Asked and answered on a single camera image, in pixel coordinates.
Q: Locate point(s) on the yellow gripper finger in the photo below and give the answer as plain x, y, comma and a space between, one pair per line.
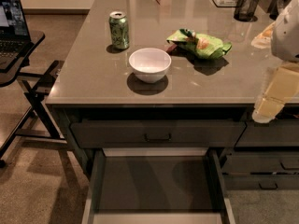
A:
280, 86

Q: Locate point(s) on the green rice chip bag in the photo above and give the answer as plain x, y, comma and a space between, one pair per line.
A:
203, 46

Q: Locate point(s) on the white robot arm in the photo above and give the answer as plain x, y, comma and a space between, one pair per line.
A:
284, 33

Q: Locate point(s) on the right top drawer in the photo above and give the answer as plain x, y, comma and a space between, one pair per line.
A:
277, 133

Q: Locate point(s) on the right middle drawer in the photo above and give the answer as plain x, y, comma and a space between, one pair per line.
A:
261, 163

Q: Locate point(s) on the right bottom drawer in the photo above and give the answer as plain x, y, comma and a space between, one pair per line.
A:
261, 182

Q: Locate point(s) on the open middle drawer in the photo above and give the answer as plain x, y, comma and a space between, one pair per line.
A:
153, 189

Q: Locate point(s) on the closed top drawer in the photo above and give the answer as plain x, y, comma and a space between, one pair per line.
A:
130, 133

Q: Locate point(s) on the white bowl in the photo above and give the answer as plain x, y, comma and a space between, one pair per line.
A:
150, 64

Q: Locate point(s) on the green soda can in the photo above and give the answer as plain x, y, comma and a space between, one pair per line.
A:
119, 30

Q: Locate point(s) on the black laptop stand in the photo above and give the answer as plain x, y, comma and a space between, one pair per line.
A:
23, 94

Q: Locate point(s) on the black laptop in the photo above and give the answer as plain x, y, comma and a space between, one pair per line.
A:
15, 39

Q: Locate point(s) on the black top drawer handle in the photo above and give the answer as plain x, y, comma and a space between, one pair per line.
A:
149, 139

